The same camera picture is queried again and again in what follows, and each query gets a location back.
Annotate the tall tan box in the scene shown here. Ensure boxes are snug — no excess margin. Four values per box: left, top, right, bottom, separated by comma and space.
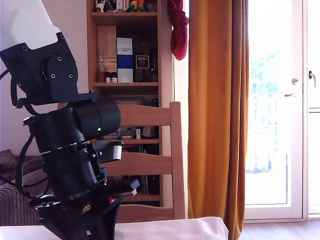
96, 24, 118, 73

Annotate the white table cloth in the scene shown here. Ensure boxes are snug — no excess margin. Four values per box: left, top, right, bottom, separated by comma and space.
0, 216, 230, 240

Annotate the dark brown bottle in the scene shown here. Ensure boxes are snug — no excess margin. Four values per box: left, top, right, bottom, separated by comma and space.
149, 51, 159, 83

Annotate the dark red cloth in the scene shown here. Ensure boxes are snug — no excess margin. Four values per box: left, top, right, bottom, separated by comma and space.
166, 0, 190, 61

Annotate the brown paper pouch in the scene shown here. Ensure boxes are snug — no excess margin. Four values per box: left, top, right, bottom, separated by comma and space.
141, 125, 158, 140

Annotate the pale grey camera box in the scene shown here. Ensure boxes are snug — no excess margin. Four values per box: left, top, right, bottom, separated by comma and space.
86, 140, 125, 180

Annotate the grey-brown corduroy sofa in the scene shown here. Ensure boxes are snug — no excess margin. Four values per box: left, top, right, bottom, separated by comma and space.
0, 149, 55, 227

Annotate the mustard yellow curtain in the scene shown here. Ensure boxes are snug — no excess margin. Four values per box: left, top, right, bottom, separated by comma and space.
187, 0, 250, 240

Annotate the clear plastic organiser box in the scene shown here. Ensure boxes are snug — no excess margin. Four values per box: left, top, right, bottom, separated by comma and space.
109, 126, 134, 136
100, 134, 133, 141

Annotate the wooden slat-back chair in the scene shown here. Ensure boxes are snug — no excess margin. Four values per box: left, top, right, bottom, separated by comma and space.
57, 101, 187, 224

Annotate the white and blue box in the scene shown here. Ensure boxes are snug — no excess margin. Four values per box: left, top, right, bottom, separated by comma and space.
116, 37, 134, 84

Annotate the tall wooden bookshelf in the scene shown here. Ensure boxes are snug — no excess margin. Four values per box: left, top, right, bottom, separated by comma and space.
86, 0, 175, 209

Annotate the green orange parrot figurine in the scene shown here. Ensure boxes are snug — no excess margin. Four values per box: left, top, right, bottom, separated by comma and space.
125, 0, 147, 13

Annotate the white glass door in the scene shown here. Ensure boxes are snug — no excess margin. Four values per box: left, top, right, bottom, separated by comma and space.
244, 0, 320, 221

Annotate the dark window handle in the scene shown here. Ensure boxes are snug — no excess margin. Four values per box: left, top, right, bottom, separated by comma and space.
308, 70, 317, 89

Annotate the glass bottle amber liquid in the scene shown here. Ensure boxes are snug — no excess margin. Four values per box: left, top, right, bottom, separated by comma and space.
96, 49, 105, 84

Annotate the black box gold print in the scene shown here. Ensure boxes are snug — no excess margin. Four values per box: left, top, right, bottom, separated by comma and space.
133, 37, 152, 83

